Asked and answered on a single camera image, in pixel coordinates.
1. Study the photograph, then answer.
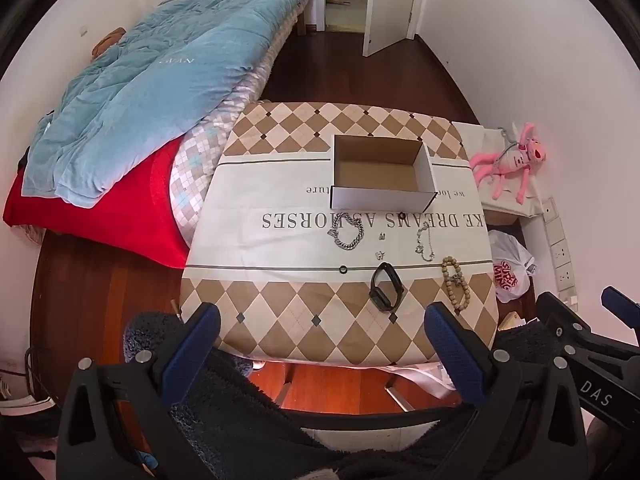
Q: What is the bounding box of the pink plush toy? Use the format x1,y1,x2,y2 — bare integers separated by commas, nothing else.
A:
469,122,547,203

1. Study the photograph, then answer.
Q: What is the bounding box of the black watch band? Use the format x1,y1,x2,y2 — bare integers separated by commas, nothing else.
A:
369,262,403,311

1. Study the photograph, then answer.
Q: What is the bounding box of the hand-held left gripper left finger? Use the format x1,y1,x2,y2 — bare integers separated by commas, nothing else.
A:
57,302,223,480

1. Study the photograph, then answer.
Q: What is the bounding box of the light blue quilt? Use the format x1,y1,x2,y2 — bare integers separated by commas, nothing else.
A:
21,0,318,209

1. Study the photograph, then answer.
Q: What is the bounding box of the metal table leg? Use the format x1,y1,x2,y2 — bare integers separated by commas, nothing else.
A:
272,364,297,412
384,377,417,412

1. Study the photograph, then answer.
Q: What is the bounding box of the red blanket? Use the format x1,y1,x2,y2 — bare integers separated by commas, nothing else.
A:
2,137,190,270

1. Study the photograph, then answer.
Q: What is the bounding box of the white wall socket strip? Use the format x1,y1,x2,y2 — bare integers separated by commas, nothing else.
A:
542,197,578,306

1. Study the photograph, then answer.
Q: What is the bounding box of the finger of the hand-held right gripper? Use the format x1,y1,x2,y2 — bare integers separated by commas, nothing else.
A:
601,286,640,332
536,291,594,357

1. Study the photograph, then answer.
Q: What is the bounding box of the thick silver chain bracelet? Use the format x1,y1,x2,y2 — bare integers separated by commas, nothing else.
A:
327,213,366,251

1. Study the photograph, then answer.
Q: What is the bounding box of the checkered printed tablecloth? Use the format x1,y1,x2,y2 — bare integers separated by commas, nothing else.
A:
179,101,500,367

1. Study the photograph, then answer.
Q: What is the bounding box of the white bedside cabinet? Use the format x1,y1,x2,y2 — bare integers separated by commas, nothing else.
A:
452,121,543,220

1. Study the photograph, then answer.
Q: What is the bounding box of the checkered bed sheet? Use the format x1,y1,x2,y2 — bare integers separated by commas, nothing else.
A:
167,0,306,252

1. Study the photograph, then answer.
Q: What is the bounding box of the wooden bead bracelet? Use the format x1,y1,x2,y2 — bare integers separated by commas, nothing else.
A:
441,257,472,313

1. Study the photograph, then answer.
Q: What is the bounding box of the thin silver chain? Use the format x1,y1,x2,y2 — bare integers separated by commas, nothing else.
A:
414,224,436,262

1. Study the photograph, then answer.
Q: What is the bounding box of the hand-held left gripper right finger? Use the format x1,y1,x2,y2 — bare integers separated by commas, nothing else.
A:
424,302,591,480

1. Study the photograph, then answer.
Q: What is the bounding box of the white door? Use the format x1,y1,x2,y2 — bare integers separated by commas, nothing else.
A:
362,0,423,57

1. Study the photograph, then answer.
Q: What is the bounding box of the brown plush toy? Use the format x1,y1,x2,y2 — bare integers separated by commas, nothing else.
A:
91,27,126,57

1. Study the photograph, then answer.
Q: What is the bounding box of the cardboard box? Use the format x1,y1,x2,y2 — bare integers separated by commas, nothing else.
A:
330,134,437,212

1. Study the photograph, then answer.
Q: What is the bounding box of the white plastic bag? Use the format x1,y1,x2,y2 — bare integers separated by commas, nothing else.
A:
487,230,541,304

